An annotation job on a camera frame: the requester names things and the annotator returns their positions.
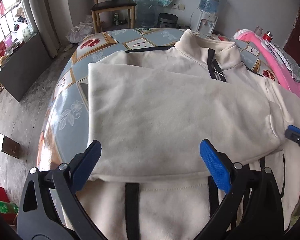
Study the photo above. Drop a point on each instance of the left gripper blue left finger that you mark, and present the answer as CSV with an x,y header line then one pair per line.
x,y
70,178

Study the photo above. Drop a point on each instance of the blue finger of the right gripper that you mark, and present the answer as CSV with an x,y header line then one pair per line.
x,y
293,133

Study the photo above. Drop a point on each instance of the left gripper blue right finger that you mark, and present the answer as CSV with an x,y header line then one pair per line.
x,y
233,179

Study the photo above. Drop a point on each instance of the cream zip-up jacket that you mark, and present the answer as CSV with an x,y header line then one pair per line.
x,y
150,110

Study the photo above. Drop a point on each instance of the patterned blue bed sheet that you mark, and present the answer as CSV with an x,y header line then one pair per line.
x,y
66,131

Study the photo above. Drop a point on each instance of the pink floral blanket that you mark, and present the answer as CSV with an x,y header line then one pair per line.
x,y
273,58

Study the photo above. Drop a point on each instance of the brown cardboard box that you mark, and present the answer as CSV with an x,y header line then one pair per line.
x,y
9,146

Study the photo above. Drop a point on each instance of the green plastic bottle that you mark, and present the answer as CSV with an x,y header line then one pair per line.
x,y
8,208

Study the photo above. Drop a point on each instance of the red paper bag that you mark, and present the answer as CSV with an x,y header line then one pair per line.
x,y
4,198

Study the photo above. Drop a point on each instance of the red thermos bottle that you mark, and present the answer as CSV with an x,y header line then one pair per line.
x,y
267,36

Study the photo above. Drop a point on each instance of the dark grey low cabinet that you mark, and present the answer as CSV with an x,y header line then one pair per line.
x,y
22,69

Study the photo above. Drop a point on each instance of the white plastic bag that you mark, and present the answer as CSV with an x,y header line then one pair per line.
x,y
79,32

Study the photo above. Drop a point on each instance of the white water dispenser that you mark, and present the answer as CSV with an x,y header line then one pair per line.
x,y
206,22

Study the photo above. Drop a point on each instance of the green drink can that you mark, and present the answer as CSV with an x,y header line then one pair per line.
x,y
116,19

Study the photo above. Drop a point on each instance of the black rice cooker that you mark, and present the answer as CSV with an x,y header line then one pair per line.
x,y
166,20

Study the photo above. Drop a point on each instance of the wooden chair black seat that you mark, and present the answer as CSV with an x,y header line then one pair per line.
x,y
110,6

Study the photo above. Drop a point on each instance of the grey curtain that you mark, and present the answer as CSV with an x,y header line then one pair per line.
x,y
37,16

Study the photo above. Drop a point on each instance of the empty water jug on floor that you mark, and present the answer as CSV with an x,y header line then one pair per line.
x,y
146,12

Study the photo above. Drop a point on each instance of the wall power socket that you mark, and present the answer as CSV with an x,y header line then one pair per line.
x,y
178,6

